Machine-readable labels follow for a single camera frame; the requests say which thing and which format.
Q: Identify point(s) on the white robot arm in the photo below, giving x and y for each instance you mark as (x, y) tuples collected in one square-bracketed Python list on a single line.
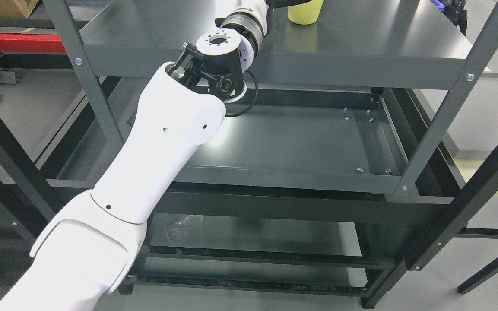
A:
[(88, 247)]

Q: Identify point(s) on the yellow plastic cup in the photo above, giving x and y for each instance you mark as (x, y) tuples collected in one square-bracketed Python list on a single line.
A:
[(305, 13)]

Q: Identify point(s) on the dark grey metal shelf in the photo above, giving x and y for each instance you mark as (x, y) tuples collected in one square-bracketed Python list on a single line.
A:
[(343, 121)]

